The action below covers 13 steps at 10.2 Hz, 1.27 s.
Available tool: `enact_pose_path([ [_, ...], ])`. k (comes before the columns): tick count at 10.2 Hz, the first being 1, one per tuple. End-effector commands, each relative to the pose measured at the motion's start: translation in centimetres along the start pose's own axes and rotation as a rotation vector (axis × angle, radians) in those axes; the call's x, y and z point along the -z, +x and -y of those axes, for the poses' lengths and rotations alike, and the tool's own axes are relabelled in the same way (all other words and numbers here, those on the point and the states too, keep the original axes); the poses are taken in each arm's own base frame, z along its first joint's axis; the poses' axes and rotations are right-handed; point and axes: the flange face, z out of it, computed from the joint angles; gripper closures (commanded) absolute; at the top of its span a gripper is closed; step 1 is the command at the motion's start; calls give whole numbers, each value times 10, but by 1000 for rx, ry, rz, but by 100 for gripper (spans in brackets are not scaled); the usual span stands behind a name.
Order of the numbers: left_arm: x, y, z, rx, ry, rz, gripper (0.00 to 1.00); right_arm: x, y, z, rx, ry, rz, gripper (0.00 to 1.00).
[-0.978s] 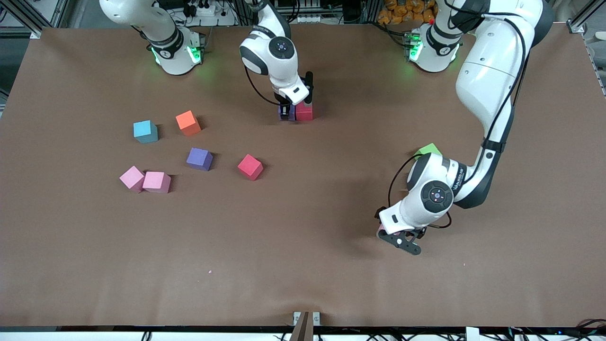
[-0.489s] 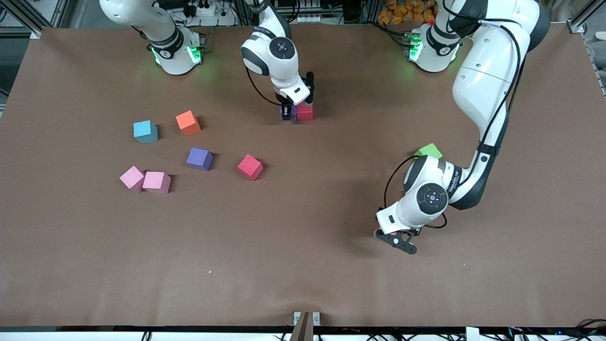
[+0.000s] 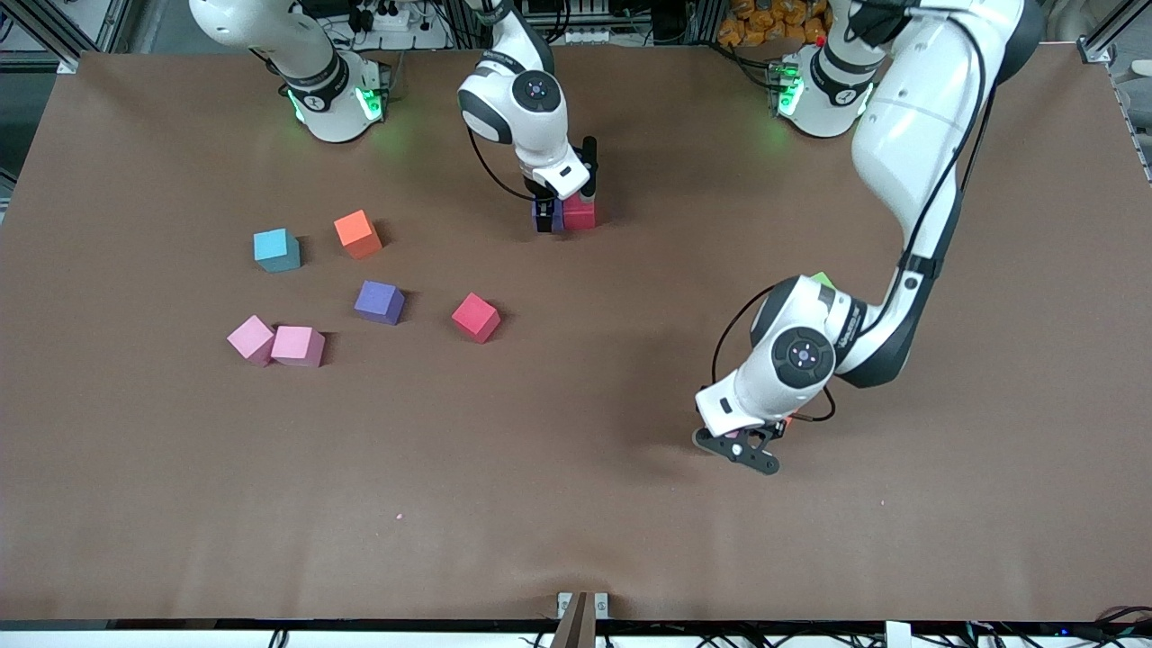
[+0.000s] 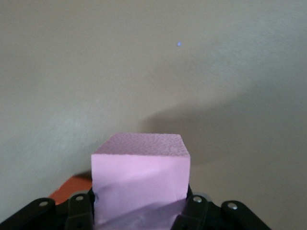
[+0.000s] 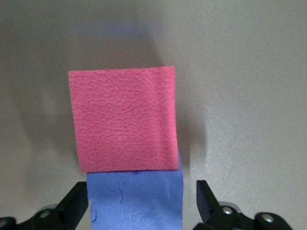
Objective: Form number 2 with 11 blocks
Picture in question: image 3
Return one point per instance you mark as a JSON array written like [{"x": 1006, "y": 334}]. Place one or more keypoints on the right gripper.
[{"x": 543, "y": 214}]

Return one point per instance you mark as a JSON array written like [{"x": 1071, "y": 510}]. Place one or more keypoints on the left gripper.
[{"x": 770, "y": 431}]

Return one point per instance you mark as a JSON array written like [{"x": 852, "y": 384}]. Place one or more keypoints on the purple foam cube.
[
  {"x": 556, "y": 219},
  {"x": 378, "y": 300}
]

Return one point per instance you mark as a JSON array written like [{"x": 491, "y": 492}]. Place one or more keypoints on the red foam cube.
[
  {"x": 474, "y": 315},
  {"x": 579, "y": 214}
]

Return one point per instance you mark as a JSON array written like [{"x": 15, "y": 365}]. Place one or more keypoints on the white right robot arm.
[{"x": 504, "y": 99}]

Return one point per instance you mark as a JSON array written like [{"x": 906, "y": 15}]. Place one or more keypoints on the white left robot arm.
[{"x": 927, "y": 117}]

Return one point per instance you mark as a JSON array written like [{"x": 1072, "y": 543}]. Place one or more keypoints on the green foam cube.
[{"x": 821, "y": 281}]

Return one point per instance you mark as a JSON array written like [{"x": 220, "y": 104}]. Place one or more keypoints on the white power strip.
[
  {"x": 391, "y": 18},
  {"x": 585, "y": 36}
]

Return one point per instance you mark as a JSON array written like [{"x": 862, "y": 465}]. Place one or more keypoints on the brown table cover sheet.
[{"x": 576, "y": 468}]

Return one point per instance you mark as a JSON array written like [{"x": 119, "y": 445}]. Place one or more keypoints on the cyan foam cube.
[{"x": 274, "y": 247}]

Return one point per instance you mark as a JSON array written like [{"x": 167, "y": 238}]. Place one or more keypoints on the bag of orange items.
[{"x": 765, "y": 22}]

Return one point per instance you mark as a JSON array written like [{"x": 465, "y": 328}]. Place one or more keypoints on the metal clamp bracket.
[{"x": 576, "y": 621}]

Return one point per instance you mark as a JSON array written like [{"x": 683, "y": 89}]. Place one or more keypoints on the aluminium frame profile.
[
  {"x": 1096, "y": 52},
  {"x": 67, "y": 63}
]

